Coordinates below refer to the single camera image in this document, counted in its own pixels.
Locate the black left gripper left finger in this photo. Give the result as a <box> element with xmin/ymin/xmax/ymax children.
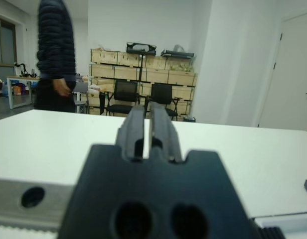
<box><xmin>115</xmin><ymin>105</ymin><xmax>145</xmax><ymax>161</ymax></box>

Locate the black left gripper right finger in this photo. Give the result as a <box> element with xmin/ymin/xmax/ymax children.
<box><xmin>149</xmin><ymin>102</ymin><xmax>184</xmax><ymax>164</ymax></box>

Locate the black box with white lining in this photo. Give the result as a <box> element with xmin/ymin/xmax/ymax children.
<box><xmin>251</xmin><ymin>211</ymin><xmax>307</xmax><ymax>239</ymax></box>

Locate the person's bare hand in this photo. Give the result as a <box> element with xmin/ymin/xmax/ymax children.
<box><xmin>53</xmin><ymin>77</ymin><xmax>71</xmax><ymax>98</ymax></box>

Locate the black office chair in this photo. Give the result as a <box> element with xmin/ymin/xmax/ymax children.
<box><xmin>146</xmin><ymin>83</ymin><xmax>182</xmax><ymax>120</ymax></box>
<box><xmin>105</xmin><ymin>79</ymin><xmax>142</xmax><ymax>117</ymax></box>

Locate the pale wooden crate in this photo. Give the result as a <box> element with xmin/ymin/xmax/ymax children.
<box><xmin>145</xmin><ymin>55</ymin><xmax>167</xmax><ymax>70</ymax></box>
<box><xmin>114</xmin><ymin>65</ymin><xmax>142</xmax><ymax>81</ymax></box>
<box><xmin>141</xmin><ymin>68</ymin><xmax>169</xmax><ymax>84</ymax></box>
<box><xmin>91</xmin><ymin>48</ymin><xmax>119</xmax><ymax>63</ymax></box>
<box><xmin>168</xmin><ymin>70</ymin><xmax>197</xmax><ymax>87</ymax></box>
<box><xmin>165</xmin><ymin>58</ymin><xmax>194</xmax><ymax>72</ymax></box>
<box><xmin>89</xmin><ymin>64</ymin><xmax>115</xmax><ymax>79</ymax></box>
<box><xmin>117</xmin><ymin>51</ymin><xmax>142</xmax><ymax>68</ymax></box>
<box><xmin>88</xmin><ymin>93</ymin><xmax>107</xmax><ymax>116</ymax></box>

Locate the grey chair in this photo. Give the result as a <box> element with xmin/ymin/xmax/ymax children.
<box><xmin>73</xmin><ymin>82</ymin><xmax>89</xmax><ymax>115</ymax></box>

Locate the flat black case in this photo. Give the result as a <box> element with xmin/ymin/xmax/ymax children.
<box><xmin>160</xmin><ymin>49</ymin><xmax>195</xmax><ymax>59</ymax></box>

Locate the black case with white panel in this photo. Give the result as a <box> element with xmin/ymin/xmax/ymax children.
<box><xmin>126</xmin><ymin>42</ymin><xmax>157</xmax><ymax>54</ymax></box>

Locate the person in dark jacket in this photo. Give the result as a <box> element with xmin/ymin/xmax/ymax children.
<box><xmin>33</xmin><ymin>0</ymin><xmax>77</xmax><ymax>113</ymax></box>

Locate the white door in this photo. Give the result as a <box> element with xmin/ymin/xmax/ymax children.
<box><xmin>257</xmin><ymin>11</ymin><xmax>307</xmax><ymax>131</ymax></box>

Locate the brown framed window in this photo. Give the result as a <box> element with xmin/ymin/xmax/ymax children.
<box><xmin>0</xmin><ymin>16</ymin><xmax>17</xmax><ymax>67</ymax></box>

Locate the white frame desk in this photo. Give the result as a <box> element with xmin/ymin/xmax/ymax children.
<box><xmin>6</xmin><ymin>75</ymin><xmax>41</xmax><ymax>110</ymax></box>

